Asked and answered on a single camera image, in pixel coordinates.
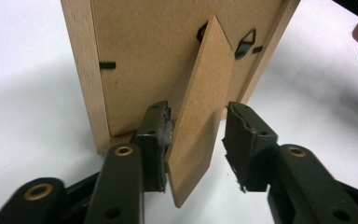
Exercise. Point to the wooden picture frame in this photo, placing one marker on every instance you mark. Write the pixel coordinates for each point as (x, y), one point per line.
(143, 46)

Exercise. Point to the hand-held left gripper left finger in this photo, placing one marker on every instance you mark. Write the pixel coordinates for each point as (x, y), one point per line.
(150, 133)

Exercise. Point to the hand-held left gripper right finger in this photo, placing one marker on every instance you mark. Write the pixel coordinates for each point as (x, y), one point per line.
(254, 146)

